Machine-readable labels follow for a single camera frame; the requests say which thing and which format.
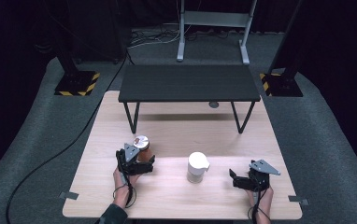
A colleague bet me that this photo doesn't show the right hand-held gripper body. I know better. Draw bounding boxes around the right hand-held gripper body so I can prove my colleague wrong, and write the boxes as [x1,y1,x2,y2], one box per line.
[243,159,281,192]

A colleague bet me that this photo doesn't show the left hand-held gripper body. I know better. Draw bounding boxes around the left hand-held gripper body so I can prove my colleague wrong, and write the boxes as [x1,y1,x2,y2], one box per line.
[115,143,144,177]

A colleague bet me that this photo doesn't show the orange jar with silver lid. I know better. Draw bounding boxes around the orange jar with silver lid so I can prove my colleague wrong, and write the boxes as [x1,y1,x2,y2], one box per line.
[132,134,152,163]

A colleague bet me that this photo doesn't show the white lidded container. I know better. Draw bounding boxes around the white lidded container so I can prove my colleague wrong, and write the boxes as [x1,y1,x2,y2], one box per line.
[186,151,211,184]

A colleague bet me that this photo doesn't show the black raised shelf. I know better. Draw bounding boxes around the black raised shelf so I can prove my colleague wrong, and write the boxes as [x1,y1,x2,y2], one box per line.
[118,63,262,135]

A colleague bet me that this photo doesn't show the person's right hand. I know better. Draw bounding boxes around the person's right hand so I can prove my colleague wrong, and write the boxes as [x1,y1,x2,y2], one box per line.
[245,185,275,217]

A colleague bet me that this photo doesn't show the person's left hand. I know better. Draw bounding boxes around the person's left hand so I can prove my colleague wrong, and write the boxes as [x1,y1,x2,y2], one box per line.
[112,167,142,208]

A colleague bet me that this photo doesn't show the grey tape strip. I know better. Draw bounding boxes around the grey tape strip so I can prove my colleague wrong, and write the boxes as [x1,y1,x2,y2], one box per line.
[287,195,310,206]
[58,190,79,201]

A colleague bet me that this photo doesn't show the black stand with striped base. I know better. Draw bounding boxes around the black stand with striped base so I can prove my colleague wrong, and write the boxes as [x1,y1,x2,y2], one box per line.
[53,29,101,97]
[259,0,305,98]

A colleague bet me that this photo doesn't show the dark cabinet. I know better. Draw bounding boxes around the dark cabinet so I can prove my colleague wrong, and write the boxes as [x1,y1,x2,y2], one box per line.
[72,0,128,63]

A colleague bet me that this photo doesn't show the grey metal stand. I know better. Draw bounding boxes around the grey metal stand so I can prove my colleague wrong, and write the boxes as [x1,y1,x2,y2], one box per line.
[176,0,259,65]

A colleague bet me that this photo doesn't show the right hand-held gripper cable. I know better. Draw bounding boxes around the right hand-held gripper cable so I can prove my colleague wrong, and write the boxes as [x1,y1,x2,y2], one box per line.
[247,178,273,224]

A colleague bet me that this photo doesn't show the hand-held gripper cable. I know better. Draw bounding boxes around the hand-held gripper cable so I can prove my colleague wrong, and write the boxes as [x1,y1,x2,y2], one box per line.
[112,161,137,209]
[247,178,273,224]

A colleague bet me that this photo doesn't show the left hand-held gripper cable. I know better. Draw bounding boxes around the left hand-held gripper cable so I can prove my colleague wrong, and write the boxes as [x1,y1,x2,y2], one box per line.
[112,161,137,209]

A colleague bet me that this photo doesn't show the long black floor cable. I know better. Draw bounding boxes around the long black floor cable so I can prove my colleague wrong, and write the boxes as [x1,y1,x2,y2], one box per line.
[5,50,136,224]

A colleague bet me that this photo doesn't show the bundle of floor cables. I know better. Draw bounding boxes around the bundle of floor cables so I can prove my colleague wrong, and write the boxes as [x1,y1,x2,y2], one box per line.
[127,28,181,50]

